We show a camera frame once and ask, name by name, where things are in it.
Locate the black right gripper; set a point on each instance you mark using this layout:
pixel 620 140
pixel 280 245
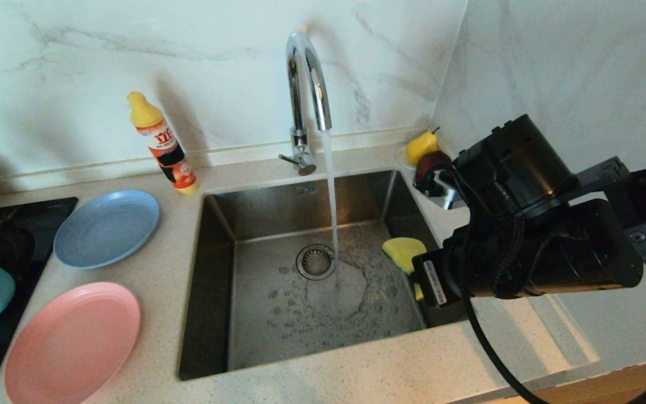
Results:
pixel 570 252

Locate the yellow green sponge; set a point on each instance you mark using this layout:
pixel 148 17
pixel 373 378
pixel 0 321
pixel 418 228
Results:
pixel 404 249

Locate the chrome gooseneck faucet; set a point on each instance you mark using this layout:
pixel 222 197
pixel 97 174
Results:
pixel 298 112

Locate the pink plastic plate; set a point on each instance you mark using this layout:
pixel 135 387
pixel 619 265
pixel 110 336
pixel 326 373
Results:
pixel 70 345

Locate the stainless steel sink basin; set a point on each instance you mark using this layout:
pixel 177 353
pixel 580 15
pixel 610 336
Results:
pixel 267 336

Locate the dark red apple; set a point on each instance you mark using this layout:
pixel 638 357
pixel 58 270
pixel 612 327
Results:
pixel 432 160

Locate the black induction cooktop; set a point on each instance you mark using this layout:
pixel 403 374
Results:
pixel 48 219

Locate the wooden cabinet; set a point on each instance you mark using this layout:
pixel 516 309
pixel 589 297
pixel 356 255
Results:
pixel 592 387

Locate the small white saucer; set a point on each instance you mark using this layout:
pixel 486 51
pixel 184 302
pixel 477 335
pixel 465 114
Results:
pixel 400 158

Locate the yellow pear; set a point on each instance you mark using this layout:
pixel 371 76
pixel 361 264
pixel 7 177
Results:
pixel 419 147

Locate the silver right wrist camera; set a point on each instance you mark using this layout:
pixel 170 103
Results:
pixel 447 193

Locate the blue plastic plate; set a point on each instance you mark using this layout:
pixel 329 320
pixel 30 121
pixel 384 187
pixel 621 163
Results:
pixel 104 230

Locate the yellow-capped orange dish soap bottle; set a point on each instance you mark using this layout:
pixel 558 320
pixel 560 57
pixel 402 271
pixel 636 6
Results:
pixel 166 150

